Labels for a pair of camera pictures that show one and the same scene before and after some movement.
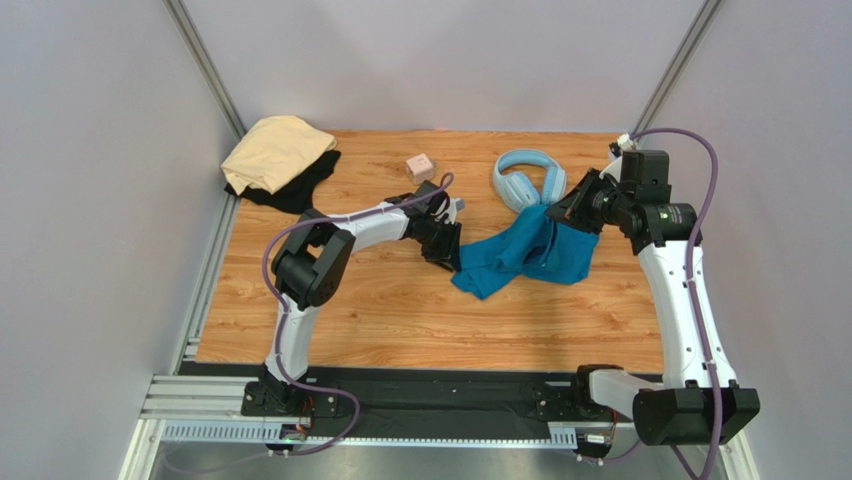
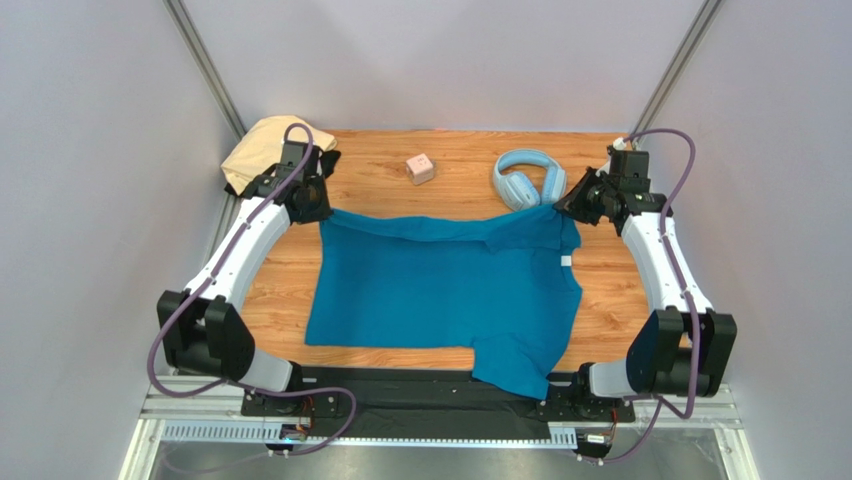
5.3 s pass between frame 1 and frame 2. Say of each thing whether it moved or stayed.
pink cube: stayed
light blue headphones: stayed
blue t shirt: moved
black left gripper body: moved
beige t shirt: stayed
